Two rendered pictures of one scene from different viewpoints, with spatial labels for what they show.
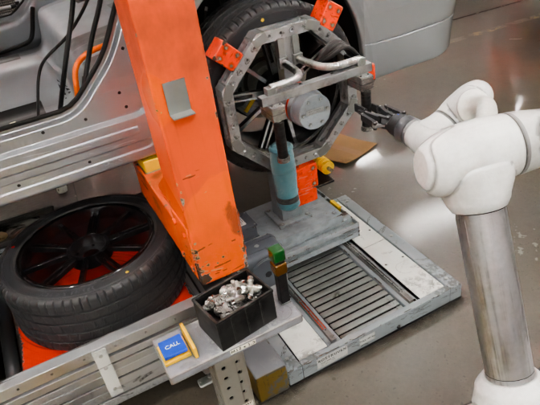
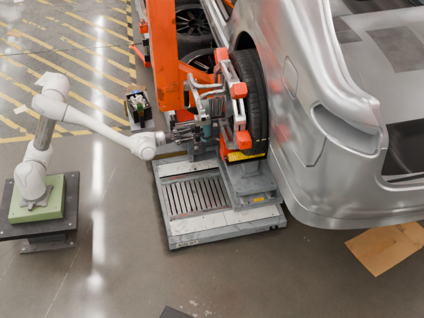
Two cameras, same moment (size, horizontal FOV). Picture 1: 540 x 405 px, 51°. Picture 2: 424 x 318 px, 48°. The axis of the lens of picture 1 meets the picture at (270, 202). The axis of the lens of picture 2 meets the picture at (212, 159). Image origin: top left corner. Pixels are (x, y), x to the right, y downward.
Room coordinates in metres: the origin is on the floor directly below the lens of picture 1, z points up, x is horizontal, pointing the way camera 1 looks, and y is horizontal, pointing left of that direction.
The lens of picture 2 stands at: (2.19, -2.44, 2.80)
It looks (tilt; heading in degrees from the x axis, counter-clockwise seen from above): 46 degrees down; 99
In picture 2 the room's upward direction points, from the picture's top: straight up
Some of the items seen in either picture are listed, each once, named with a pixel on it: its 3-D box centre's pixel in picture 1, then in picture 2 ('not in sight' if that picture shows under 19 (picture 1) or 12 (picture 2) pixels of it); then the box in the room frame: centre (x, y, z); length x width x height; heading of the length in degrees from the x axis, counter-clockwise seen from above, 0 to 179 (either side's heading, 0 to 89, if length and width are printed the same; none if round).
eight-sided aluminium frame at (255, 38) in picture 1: (290, 97); (228, 106); (1.93, -0.14, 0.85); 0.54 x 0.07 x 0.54; 112
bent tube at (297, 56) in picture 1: (327, 50); (213, 96); (1.86, -0.27, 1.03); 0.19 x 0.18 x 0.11; 22
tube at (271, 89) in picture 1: (276, 66); (206, 76); (1.78, -0.09, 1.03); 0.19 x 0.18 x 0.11; 22
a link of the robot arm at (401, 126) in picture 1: (409, 130); (159, 138); (1.57, -0.47, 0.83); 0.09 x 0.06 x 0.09; 112
